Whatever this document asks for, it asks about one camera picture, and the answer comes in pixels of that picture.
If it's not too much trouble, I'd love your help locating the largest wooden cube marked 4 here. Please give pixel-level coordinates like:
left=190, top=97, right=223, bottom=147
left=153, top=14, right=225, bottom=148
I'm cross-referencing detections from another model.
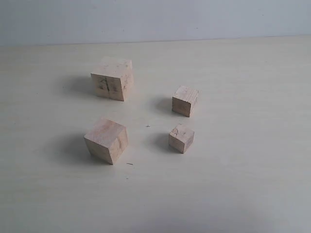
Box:
left=90, top=57, right=134, bottom=101

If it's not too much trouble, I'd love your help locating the smallest wooden cube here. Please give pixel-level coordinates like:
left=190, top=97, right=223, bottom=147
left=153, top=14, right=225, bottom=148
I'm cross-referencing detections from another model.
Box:
left=169, top=124, right=194, bottom=153

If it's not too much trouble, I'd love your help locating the second largest wooden cube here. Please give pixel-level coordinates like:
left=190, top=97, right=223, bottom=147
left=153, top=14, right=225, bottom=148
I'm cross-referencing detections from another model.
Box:
left=84, top=117, right=128, bottom=165

